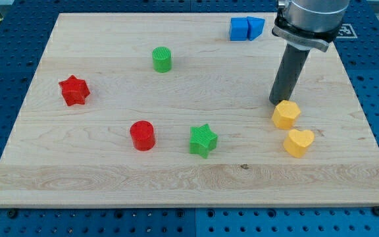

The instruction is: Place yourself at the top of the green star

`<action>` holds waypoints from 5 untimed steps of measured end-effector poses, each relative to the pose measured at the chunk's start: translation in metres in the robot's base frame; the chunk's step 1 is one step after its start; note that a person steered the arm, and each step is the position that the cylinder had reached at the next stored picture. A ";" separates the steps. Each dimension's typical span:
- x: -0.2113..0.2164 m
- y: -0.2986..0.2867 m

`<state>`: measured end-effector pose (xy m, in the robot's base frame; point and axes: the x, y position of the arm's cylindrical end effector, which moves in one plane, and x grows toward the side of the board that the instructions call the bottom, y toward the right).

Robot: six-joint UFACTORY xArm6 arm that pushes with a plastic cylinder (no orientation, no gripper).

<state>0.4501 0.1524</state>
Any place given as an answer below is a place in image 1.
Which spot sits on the yellow heart block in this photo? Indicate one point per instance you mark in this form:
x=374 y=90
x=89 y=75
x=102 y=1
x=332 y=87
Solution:
x=297 y=142

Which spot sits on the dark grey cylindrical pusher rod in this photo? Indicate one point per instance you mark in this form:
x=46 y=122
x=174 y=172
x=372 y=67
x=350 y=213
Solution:
x=288 y=73

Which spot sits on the white fiducial marker tag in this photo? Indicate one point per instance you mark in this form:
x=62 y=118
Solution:
x=346 y=31

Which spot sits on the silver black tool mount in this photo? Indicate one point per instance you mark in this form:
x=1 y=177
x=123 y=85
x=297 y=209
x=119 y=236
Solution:
x=302 y=39

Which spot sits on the red cylinder block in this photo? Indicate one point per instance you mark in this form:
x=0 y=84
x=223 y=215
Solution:
x=143 y=135

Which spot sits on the light wooden board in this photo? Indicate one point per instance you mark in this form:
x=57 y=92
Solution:
x=82 y=156

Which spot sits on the green star block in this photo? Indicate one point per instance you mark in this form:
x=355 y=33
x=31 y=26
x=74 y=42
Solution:
x=202 y=140

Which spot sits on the blue cube block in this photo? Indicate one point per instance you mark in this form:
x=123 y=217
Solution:
x=238 y=29

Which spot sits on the red star block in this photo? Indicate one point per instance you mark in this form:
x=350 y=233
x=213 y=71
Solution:
x=74 y=90

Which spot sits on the blue triangle block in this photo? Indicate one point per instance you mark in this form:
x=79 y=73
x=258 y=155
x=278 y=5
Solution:
x=255 y=27

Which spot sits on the yellow hexagon block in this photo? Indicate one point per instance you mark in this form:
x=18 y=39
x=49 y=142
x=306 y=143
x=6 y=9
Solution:
x=286 y=114

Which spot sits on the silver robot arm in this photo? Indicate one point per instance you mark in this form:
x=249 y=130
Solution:
x=304 y=25

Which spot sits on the green cylinder block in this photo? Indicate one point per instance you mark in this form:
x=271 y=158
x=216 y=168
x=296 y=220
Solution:
x=162 y=59

